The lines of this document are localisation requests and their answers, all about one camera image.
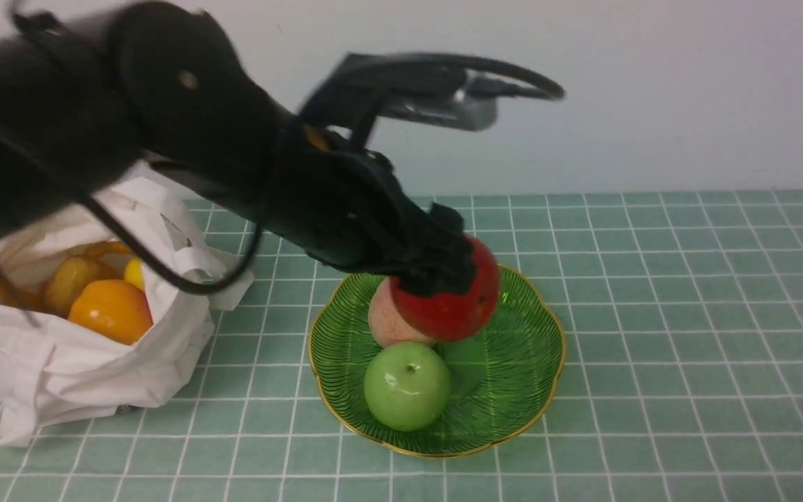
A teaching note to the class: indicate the green checked tablecloth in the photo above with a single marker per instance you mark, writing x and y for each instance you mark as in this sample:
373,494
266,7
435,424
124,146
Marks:
684,376

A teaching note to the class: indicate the red apple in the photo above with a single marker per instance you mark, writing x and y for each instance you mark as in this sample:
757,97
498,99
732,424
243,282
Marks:
451,317

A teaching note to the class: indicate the white cloth bag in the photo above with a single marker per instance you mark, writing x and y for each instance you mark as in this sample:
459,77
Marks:
53,371

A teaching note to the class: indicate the green glass plate gold rim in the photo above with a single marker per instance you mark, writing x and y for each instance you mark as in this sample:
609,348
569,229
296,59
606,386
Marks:
503,379

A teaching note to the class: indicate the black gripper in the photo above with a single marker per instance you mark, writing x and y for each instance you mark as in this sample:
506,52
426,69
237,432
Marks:
347,210

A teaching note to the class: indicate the yellow lemon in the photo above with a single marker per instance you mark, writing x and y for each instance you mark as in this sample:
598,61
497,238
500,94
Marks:
133,273

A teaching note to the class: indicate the green apple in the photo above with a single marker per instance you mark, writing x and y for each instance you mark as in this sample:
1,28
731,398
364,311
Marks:
407,386

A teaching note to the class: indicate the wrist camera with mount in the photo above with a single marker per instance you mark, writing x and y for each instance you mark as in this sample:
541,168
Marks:
364,88

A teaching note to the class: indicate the pink peach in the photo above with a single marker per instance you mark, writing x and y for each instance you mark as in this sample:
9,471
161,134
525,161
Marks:
386,324

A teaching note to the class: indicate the yellow-brown pear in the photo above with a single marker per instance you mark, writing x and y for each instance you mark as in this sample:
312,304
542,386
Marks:
70,279

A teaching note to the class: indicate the orange fruit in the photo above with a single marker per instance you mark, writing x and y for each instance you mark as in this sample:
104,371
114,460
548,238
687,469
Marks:
113,308

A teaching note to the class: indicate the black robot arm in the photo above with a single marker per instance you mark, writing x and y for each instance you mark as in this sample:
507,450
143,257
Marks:
82,101

